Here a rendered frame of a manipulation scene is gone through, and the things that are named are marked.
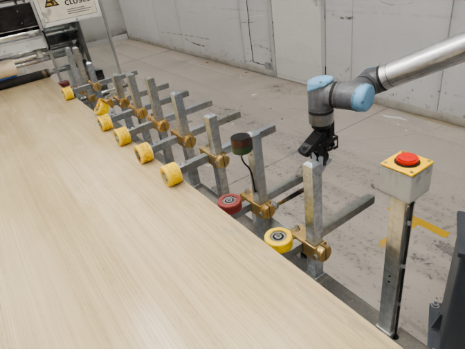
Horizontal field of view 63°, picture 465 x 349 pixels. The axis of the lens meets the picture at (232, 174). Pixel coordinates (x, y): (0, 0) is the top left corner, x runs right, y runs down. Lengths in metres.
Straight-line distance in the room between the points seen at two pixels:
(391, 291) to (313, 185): 0.32
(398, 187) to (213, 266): 0.52
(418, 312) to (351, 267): 0.40
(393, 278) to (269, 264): 0.30
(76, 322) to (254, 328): 0.44
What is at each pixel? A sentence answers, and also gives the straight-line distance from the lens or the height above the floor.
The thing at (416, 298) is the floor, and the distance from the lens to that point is 2.21.
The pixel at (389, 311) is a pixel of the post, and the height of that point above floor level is 0.80.
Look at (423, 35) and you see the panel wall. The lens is 3.90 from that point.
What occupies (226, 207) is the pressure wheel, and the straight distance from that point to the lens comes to 1.24.
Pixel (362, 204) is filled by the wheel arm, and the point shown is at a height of 0.84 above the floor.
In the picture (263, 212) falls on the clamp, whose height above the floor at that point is 0.86.
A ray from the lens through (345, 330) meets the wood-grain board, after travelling 0.90.
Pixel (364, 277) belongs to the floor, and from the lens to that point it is 2.26.
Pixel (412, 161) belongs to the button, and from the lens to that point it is 0.80.
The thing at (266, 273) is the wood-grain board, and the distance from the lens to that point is 1.01.
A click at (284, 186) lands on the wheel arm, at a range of 1.40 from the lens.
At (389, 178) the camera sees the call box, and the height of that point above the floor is 1.19.
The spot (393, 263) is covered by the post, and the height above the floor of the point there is 0.96.
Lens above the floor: 1.63
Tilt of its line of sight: 31 degrees down
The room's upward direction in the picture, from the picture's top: 9 degrees counter-clockwise
